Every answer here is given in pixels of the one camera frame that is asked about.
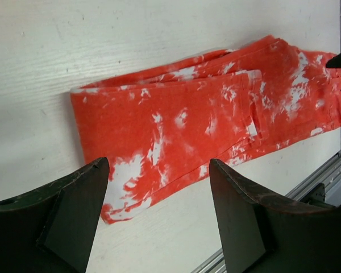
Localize red tie-dye trousers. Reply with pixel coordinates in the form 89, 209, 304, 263
70, 36, 341, 224

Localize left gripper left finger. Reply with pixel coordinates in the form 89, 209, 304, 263
0, 158, 109, 272

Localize aluminium rail frame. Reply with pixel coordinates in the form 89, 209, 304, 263
190, 152, 341, 273

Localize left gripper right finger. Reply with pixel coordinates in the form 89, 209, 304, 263
209, 159, 341, 272

